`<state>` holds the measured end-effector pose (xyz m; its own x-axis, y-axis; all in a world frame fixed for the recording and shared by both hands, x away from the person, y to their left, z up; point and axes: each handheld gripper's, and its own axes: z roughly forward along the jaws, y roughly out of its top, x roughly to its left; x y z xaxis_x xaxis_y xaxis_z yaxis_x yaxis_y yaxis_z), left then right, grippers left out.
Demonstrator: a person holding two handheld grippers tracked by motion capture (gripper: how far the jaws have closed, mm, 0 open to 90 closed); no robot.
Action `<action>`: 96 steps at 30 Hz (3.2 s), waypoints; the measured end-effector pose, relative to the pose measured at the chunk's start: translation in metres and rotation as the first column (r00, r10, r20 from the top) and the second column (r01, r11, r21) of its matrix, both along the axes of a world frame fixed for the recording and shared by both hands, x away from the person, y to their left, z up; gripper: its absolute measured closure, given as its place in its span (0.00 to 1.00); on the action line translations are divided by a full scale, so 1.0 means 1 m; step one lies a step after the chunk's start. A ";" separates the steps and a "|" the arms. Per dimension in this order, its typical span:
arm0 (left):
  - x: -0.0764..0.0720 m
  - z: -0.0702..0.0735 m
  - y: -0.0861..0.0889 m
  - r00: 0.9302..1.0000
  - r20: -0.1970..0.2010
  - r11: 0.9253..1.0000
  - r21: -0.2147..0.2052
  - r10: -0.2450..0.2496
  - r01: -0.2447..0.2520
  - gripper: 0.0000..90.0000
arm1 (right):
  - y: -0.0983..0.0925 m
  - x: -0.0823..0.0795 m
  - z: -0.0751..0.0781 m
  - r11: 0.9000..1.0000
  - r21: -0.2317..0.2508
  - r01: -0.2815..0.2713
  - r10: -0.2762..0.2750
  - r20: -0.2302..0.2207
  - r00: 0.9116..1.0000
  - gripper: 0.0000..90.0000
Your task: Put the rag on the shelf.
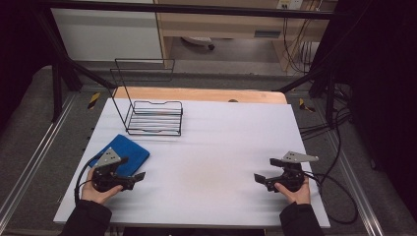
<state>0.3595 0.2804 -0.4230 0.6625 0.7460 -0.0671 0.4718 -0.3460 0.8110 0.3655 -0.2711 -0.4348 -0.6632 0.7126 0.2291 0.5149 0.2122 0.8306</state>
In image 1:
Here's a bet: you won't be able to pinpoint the white table mat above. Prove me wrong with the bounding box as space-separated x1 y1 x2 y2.
53 97 331 229

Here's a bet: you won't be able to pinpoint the aluminium rail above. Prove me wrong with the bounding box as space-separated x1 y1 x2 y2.
328 131 386 236
0 93 77 224

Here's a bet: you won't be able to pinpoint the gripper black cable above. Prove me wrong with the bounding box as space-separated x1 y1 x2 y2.
303 170 359 226
74 156 100 207

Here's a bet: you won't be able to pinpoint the black wire rack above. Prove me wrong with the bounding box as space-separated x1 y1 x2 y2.
110 58 184 137

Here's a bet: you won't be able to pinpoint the bundle of hanging cables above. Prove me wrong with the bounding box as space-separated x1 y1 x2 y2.
282 18 317 74

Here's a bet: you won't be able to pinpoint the black floor cables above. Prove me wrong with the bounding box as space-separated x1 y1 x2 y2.
298 84 353 141

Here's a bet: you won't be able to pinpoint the office chair base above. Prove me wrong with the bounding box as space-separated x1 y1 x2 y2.
181 35 216 51

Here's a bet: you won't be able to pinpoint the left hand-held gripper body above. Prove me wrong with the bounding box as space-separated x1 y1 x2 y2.
91 147 136 193

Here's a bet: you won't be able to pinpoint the light wooden desk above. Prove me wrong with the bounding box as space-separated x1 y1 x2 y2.
153 0 332 72

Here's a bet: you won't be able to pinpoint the black metal frame bar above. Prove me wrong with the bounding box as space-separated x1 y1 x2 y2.
40 0 343 21

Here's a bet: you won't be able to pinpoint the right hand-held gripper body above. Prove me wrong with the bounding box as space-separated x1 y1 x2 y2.
266 150 319 193

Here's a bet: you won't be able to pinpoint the black metal frame stand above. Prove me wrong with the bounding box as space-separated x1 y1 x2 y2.
277 65 339 130
33 9 118 123

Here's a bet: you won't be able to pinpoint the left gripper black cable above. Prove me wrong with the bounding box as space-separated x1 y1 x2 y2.
74 156 100 207

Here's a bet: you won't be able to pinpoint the white power strip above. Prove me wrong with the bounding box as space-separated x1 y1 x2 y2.
276 0 305 10

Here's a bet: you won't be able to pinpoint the person's left hand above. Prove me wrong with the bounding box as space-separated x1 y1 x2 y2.
81 178 124 205

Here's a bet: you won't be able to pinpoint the black curtain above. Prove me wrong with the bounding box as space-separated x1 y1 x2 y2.
0 0 45 129
323 0 417 210

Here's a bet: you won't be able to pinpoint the blue towel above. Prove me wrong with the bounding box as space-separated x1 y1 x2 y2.
89 134 150 177

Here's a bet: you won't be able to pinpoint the person's right hand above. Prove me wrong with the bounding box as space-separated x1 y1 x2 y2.
274 178 312 206

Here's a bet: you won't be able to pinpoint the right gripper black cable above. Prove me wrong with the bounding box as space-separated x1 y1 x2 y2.
303 170 359 226

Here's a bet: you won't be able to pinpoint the yellow black tape strip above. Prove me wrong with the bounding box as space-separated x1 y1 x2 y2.
87 91 101 110
298 97 317 113

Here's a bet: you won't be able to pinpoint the white cabinet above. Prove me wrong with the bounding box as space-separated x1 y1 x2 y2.
50 8 164 62

